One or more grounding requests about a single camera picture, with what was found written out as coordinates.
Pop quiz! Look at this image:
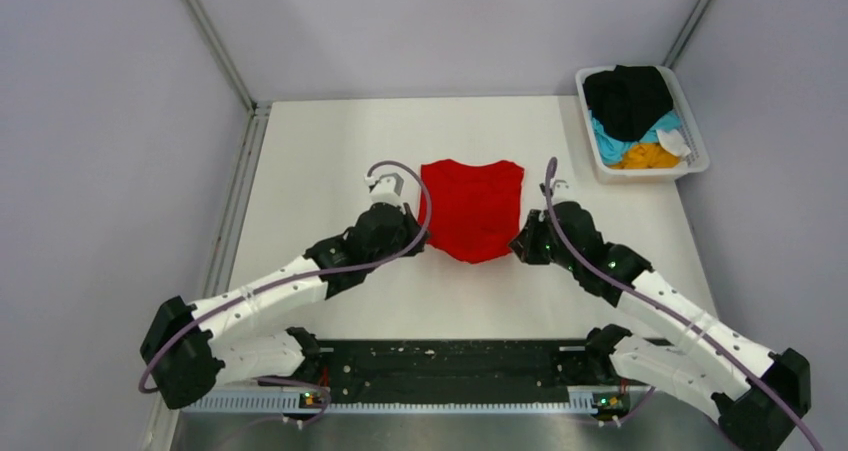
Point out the black t shirt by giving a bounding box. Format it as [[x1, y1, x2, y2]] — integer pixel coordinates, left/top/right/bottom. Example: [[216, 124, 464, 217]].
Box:
[[583, 65, 674, 142]]

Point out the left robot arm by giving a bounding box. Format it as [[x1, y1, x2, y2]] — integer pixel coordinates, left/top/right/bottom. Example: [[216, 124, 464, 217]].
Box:
[[139, 203, 430, 410]]

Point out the aluminium frame rail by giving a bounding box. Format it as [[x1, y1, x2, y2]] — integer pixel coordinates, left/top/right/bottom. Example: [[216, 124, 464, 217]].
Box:
[[138, 102, 272, 450]]

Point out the aluminium corner post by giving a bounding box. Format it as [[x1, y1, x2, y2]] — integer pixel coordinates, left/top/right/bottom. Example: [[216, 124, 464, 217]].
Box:
[[662, 0, 716, 68], [181, 0, 256, 113]]

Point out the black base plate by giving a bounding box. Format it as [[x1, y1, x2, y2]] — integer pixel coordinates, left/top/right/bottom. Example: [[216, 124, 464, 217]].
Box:
[[292, 339, 638, 405]]

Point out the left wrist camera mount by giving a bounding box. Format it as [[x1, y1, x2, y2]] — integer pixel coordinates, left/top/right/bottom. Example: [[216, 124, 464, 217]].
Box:
[[365, 173, 404, 208]]

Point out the right aluminium corner post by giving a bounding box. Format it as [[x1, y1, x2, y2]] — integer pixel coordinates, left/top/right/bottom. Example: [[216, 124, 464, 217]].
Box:
[[662, 0, 716, 68]]

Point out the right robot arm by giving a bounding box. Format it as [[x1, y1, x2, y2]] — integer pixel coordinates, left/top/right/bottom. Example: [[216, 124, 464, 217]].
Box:
[[510, 201, 811, 450]]

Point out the white cloth in basket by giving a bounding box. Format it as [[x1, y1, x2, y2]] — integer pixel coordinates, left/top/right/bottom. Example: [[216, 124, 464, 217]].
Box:
[[656, 129, 692, 159]]

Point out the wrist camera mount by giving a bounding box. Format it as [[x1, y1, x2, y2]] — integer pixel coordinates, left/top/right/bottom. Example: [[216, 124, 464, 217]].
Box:
[[549, 179, 576, 206], [365, 173, 404, 208]]

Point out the left aluminium corner post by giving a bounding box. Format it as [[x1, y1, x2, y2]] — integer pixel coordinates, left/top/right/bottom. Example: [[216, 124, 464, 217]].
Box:
[[181, 0, 256, 113]]

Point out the light blue t shirt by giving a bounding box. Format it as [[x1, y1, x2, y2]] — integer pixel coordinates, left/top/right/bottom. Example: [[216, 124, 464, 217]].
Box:
[[589, 110, 683, 165]]

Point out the white plastic basket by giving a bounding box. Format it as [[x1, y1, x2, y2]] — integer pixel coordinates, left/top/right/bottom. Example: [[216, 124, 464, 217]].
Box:
[[575, 65, 710, 184]]

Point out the red t shirt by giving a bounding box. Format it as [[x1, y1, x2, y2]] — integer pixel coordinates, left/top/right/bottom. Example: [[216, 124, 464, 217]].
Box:
[[418, 159, 525, 264]]

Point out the white cable duct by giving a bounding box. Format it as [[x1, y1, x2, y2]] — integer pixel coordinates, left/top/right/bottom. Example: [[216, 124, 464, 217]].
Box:
[[184, 391, 623, 415]]

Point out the yellow t shirt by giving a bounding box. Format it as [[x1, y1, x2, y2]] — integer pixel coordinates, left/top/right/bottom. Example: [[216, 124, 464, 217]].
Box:
[[609, 143, 681, 170]]

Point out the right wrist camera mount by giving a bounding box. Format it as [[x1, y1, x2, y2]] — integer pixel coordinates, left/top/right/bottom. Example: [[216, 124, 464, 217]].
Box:
[[549, 179, 576, 206]]

